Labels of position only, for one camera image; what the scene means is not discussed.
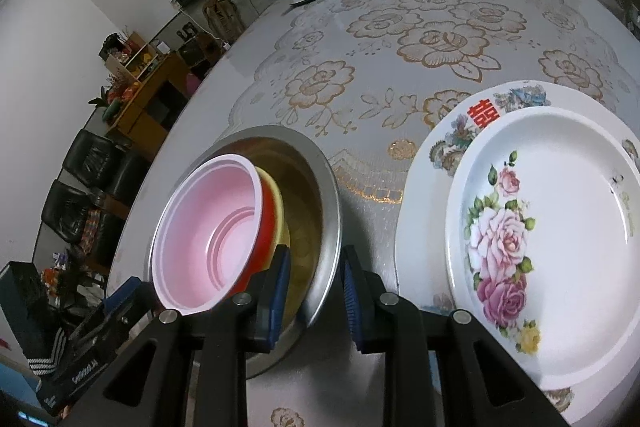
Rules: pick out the black leather chair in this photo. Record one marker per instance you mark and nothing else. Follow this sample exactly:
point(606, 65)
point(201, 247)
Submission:
point(70, 217)
point(100, 162)

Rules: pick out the carved wooden chair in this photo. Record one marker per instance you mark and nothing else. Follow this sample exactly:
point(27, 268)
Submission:
point(222, 12)

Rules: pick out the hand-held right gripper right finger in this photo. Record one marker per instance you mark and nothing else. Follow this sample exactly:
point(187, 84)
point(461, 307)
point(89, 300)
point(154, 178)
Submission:
point(350, 302)

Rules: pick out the wooden desktop shelf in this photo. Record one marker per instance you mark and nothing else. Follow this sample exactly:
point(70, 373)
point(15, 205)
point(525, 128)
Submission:
point(132, 57)

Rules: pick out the stainless steel bowl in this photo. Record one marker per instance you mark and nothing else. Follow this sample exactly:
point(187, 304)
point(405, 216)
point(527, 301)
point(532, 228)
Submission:
point(310, 217)

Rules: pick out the red bowl with pink inside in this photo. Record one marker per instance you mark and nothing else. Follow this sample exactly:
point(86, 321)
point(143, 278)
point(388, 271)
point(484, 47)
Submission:
point(210, 232)

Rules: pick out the white plate with rose print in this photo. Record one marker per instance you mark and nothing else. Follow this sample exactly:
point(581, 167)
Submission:
point(565, 232)

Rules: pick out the yellow bowl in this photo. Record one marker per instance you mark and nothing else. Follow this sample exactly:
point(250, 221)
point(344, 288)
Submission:
point(282, 217)

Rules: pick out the pink bag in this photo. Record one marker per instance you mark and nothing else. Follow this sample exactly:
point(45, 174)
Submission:
point(192, 84)

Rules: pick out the white plate with patterned rim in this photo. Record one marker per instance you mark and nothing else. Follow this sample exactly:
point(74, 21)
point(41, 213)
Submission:
point(425, 187)

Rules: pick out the wooden side cabinet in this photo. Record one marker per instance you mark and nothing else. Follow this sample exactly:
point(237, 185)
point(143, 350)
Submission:
point(145, 107)

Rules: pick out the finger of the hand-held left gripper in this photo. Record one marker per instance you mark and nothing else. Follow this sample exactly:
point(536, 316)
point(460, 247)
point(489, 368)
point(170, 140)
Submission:
point(140, 302)
point(112, 297)

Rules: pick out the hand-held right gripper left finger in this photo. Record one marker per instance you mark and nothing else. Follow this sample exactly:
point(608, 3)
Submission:
point(280, 297)

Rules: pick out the lace table mat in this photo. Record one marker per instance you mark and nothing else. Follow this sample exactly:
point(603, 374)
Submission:
point(375, 57)

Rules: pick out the dark small cabinet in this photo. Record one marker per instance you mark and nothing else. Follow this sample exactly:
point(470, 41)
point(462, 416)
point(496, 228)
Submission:
point(197, 49)

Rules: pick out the person's left forearm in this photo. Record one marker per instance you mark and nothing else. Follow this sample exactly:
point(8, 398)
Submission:
point(47, 354)

